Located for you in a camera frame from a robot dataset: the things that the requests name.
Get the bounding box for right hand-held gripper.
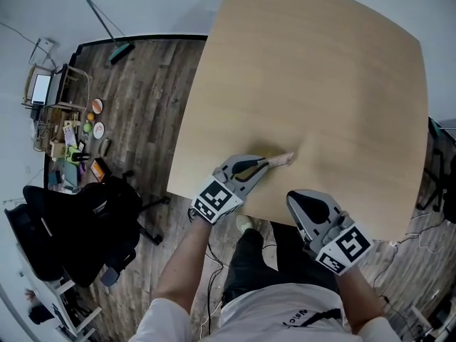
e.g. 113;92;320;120
286;189;375;276

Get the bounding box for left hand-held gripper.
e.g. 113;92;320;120
190;154;269;226

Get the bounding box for small beige object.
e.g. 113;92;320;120
265;151;296;168

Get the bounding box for person's left forearm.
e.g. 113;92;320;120
152;214;215;315

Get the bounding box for person's right forearm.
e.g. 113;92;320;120
333;261;386;335

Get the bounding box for person's pale shoe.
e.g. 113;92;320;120
235;214;265;234

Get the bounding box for person's black trousers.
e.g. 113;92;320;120
221;220;341;304

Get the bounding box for person's white shirt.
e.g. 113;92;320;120
128;282;405;342

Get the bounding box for black equipment stand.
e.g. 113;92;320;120
415;117;456;224

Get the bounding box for black office chair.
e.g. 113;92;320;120
21;171;171;289
4;202;67;283

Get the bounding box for broom with green head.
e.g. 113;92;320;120
84;0;137;66

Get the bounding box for teal box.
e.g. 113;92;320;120
63;163;80;189

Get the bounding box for small wooden box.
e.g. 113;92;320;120
49;138;69;160

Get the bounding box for cluttered wooden side table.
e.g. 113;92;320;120
20;63;90;110

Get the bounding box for open laptop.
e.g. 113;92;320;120
29;63;69;107

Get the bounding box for white desk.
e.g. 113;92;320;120
0;197;103;342

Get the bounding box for thin floor cable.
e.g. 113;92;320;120
370;219;456;291

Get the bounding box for black floor cable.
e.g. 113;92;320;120
197;239;229;338

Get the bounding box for orange picture frame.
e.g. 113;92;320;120
88;157;110;184

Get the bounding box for white metal frame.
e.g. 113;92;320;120
408;289;456;342

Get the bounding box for white wall box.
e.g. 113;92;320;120
28;36;58;67

